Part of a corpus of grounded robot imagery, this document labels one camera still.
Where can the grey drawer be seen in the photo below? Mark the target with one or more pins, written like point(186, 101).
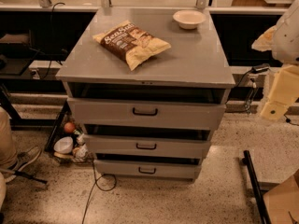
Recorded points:
point(139, 146)
point(146, 114)
point(150, 169)

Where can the person's leg and shoe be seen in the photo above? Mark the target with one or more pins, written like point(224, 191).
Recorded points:
point(10, 158)

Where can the white bowl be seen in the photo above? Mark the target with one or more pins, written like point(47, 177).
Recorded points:
point(189, 19)

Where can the black power adapter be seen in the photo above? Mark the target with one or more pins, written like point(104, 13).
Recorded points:
point(260, 68)

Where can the grey drawer cabinet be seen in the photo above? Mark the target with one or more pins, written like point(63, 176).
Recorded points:
point(194, 71)

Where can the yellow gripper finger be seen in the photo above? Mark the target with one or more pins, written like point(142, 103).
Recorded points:
point(283, 93)
point(265, 41)

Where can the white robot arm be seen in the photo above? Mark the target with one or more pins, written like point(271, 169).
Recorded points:
point(283, 41)

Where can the black metal bar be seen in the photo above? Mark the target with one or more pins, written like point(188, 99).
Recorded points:
point(265, 219)

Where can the grey middle drawer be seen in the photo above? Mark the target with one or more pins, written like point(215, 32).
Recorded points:
point(139, 146)

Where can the basket of small items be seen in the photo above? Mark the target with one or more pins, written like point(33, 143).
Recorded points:
point(72, 147)

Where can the grey top drawer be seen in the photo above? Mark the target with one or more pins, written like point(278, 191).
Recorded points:
point(146, 114)

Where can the sea salt chip bag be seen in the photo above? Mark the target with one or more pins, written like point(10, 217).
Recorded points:
point(131, 44)

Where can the cardboard box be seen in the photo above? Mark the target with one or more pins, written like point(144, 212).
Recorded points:
point(282, 201)

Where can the grey bottom drawer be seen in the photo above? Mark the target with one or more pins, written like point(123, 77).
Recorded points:
point(150, 169)

